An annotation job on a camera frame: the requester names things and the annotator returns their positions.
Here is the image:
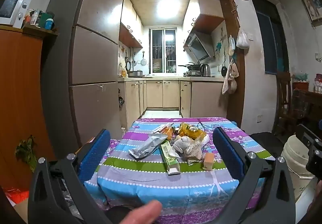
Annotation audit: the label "white microwave oven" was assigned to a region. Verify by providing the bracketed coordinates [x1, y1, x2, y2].
[0, 0, 33, 29]

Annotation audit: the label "red vase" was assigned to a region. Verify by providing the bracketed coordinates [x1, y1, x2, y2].
[314, 73, 322, 92]

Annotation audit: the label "black plastic bags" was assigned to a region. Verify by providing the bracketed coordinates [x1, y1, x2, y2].
[118, 88, 126, 107]

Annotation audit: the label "steel kettle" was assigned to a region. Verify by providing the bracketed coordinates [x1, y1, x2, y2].
[200, 63, 211, 77]

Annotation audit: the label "dark window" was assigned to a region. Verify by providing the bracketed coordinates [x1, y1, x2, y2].
[252, 0, 290, 75]

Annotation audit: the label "black wok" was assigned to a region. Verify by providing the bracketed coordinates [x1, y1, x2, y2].
[178, 62, 202, 69]

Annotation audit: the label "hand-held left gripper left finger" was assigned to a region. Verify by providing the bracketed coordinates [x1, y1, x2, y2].
[28, 128, 112, 224]

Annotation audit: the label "red plastic bag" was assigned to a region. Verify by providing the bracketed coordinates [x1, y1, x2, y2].
[4, 186, 29, 207]

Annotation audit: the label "hanging beige cloth bags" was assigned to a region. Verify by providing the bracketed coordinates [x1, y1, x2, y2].
[221, 61, 239, 95]

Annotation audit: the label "brown wooden cabinet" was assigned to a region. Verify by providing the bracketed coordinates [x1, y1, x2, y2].
[0, 24, 58, 189]

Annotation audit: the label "grey foil packet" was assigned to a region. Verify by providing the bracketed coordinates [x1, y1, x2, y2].
[128, 134, 168, 160]

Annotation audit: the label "green leafy plant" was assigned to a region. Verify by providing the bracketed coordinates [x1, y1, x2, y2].
[15, 135, 38, 171]

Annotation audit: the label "small orange block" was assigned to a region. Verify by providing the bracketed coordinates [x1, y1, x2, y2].
[203, 153, 215, 171]

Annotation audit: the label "clear hanging plastic bag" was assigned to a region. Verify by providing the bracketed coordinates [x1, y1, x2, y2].
[228, 35, 236, 56]

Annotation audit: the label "person's left hand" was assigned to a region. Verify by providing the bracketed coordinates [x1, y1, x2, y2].
[114, 200, 163, 224]

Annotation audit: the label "steel range hood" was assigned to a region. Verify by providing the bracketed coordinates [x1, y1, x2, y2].
[183, 33, 215, 61]

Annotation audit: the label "white and orange carton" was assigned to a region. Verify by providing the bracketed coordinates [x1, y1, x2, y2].
[152, 123, 174, 134]

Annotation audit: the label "kitchen window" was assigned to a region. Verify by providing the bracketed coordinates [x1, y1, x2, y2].
[149, 28, 177, 74]

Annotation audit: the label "dark wooden table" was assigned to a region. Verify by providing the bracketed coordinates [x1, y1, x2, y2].
[292, 89, 322, 124]

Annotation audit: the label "white hanging plastic bag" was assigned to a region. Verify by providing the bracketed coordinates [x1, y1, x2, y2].
[236, 29, 250, 50]

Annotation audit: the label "black hanging pan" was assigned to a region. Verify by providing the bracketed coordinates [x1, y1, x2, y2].
[221, 53, 228, 75]

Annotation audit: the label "dark wooden chair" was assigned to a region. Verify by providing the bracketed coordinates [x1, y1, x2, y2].
[273, 70, 298, 136]

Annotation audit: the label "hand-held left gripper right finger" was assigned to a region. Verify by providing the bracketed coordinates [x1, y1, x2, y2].
[208, 127, 296, 224]

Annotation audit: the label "white bottle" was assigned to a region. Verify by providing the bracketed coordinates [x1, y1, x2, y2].
[31, 9, 40, 26]

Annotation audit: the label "long green carton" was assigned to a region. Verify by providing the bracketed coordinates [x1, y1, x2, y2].
[160, 140, 181, 176]

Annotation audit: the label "white plastic bucket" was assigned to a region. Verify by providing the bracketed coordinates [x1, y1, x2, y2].
[280, 135, 316, 199]

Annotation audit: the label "striped floral tablecloth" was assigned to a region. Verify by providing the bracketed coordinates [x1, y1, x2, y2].
[83, 117, 275, 224]

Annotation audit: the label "beige wall cabinet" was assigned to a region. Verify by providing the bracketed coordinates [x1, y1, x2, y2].
[182, 0, 225, 38]
[119, 0, 143, 49]

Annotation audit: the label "white tissue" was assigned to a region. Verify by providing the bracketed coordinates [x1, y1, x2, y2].
[172, 136, 194, 158]

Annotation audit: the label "framed wall picture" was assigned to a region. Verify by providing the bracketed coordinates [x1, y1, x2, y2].
[300, 0, 322, 25]

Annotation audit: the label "beige base cabinets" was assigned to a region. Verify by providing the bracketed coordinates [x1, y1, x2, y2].
[118, 79, 224, 119]

